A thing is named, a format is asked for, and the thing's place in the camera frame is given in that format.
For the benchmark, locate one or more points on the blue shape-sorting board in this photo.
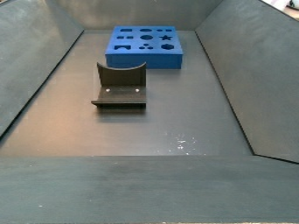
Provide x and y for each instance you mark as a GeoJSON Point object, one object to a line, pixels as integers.
{"type": "Point", "coordinates": [152, 45]}

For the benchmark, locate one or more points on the black curved holder stand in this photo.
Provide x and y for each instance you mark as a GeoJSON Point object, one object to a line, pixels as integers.
{"type": "Point", "coordinates": [121, 86]}

